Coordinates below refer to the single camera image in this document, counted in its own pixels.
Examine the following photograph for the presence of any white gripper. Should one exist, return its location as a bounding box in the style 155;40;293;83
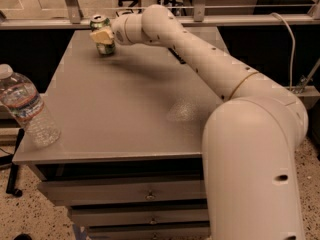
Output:
90;13;143;45

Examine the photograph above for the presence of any green soda can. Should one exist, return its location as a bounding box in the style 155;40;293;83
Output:
90;15;115;55

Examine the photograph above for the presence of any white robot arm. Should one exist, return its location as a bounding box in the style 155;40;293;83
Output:
91;5;308;240

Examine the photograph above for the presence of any black rxbar chocolate wrapper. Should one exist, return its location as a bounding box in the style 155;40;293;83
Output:
168;48;186;64

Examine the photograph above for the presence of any metal railing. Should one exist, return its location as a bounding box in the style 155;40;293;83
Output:
0;0;319;30

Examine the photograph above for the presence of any clear plastic water bottle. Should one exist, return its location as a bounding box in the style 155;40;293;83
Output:
0;64;61;148

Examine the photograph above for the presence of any grey top drawer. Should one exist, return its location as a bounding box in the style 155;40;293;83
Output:
38;176;206;206

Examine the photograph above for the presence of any grey drawer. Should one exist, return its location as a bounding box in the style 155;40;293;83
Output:
88;222;210;240
69;203;209;227
38;176;206;206

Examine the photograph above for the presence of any black stand leg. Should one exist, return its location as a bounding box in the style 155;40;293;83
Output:
6;129;24;197

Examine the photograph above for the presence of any grey middle drawer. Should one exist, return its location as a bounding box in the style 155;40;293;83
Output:
69;203;209;227

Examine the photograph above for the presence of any grey bottom drawer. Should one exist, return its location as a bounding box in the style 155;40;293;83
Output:
88;222;210;240

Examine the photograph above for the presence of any white cable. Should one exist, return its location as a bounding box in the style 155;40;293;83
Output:
269;12;297;92

